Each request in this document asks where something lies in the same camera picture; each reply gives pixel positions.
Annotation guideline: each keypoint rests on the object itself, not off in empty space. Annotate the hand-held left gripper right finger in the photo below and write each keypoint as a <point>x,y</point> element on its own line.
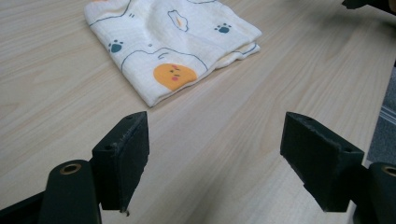
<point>317,161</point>

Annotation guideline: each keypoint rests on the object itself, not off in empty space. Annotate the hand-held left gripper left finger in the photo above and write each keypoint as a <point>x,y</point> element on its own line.
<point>124,161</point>

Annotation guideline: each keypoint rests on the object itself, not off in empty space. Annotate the white cloth animal print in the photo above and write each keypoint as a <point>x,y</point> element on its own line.
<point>168,46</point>

